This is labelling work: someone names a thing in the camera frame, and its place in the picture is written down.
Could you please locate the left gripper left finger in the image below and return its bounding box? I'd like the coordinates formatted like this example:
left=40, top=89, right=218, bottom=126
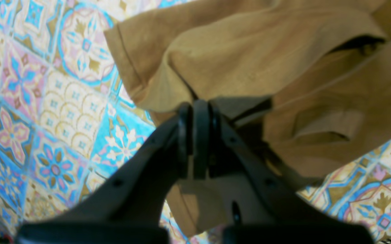
left=14, top=103, right=192, bottom=244

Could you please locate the brown t-shirt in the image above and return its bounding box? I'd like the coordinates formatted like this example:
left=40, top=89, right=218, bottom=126
left=104, top=0, right=391, bottom=238

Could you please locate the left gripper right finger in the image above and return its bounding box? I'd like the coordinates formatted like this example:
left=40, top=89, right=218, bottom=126
left=193, top=100, right=374, bottom=244

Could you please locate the patterned tablecloth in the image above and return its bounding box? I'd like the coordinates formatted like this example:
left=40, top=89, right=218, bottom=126
left=0, top=0, right=391, bottom=244

